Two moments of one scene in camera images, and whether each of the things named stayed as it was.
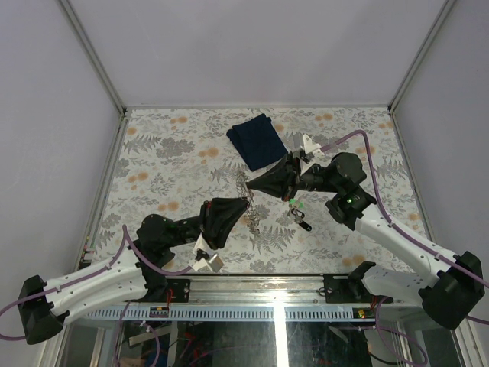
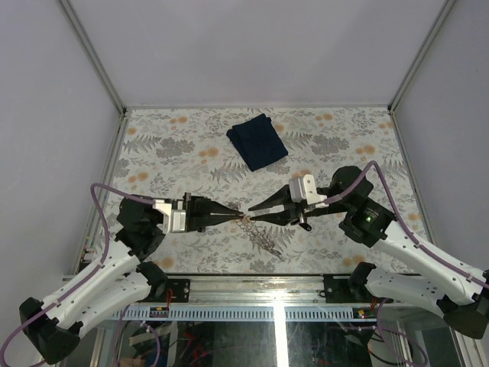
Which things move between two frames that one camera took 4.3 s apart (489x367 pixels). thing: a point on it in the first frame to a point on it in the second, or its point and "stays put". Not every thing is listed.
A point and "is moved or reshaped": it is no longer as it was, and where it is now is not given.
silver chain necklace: x=241 y=180 is moved or reshaped
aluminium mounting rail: x=314 y=290 stays put
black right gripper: x=282 y=180 to x=292 y=213
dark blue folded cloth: x=257 y=141 stays put
